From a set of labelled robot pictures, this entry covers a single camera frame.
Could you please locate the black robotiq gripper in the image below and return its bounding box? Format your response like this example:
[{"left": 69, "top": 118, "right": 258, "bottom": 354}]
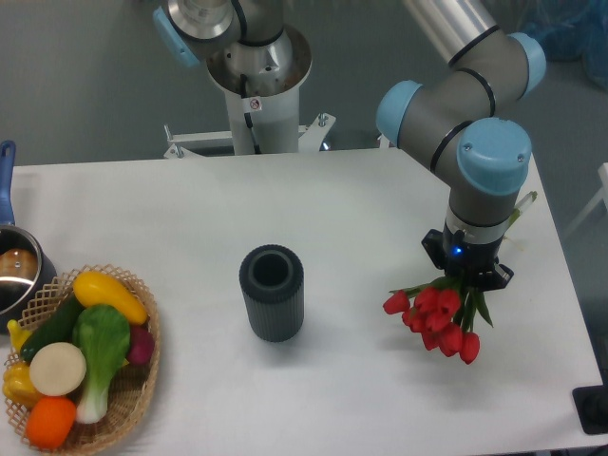
[{"left": 422, "top": 226, "right": 514, "bottom": 291}]

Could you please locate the red tulip bouquet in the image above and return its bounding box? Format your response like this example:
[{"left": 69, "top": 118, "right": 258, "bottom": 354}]
[{"left": 383, "top": 191, "right": 538, "bottom": 365}]

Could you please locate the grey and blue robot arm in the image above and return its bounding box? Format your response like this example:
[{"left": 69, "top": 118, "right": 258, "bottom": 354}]
[{"left": 153, "top": 1, "right": 546, "bottom": 291}]

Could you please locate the dark grey ribbed vase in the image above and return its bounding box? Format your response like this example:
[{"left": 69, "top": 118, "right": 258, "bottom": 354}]
[{"left": 238, "top": 244, "right": 304, "bottom": 343}]

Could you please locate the black device at table edge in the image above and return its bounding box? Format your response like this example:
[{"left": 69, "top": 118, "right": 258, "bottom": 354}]
[{"left": 572, "top": 386, "right": 607, "bottom": 435}]

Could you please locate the blue plastic bag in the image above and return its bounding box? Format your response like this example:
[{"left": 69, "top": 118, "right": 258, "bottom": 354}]
[{"left": 517, "top": 0, "right": 607, "bottom": 90}]

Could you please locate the purple red radish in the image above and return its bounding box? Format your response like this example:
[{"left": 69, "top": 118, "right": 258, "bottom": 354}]
[{"left": 125, "top": 326, "right": 155, "bottom": 366}]

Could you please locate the green bok choy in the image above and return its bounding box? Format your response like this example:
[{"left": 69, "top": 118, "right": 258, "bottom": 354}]
[{"left": 72, "top": 304, "right": 130, "bottom": 425}]

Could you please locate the yellow squash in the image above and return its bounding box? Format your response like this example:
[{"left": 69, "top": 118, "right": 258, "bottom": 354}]
[{"left": 72, "top": 271, "right": 148, "bottom": 325}]

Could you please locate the dark green cucumber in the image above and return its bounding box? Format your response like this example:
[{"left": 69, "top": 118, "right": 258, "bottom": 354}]
[{"left": 20, "top": 294, "right": 85, "bottom": 363}]

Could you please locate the round white radish slice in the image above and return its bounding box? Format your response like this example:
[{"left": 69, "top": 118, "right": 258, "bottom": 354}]
[{"left": 29, "top": 342, "right": 86, "bottom": 396}]

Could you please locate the orange fruit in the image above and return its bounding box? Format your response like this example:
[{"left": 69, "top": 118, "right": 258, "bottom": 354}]
[{"left": 25, "top": 396, "right": 76, "bottom": 450}]

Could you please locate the yellow banana piece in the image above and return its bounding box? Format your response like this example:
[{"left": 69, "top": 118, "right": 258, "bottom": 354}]
[{"left": 7, "top": 319, "right": 32, "bottom": 353}]

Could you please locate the yellow bell pepper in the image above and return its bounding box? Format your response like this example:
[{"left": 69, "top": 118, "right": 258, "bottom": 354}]
[{"left": 2, "top": 361, "right": 44, "bottom": 409}]

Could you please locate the white frame at right edge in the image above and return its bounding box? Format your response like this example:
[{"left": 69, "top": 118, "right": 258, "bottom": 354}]
[{"left": 564, "top": 162, "right": 608, "bottom": 238}]

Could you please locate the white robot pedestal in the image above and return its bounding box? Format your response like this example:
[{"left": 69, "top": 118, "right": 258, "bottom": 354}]
[{"left": 164, "top": 25, "right": 336, "bottom": 159}]

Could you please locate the black cable on pedestal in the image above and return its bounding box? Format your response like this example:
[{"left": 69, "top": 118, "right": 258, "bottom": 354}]
[{"left": 238, "top": 73, "right": 262, "bottom": 155}]

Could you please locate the blue handled saucepan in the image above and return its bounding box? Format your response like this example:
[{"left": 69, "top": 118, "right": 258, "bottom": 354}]
[{"left": 1, "top": 140, "right": 56, "bottom": 335}]

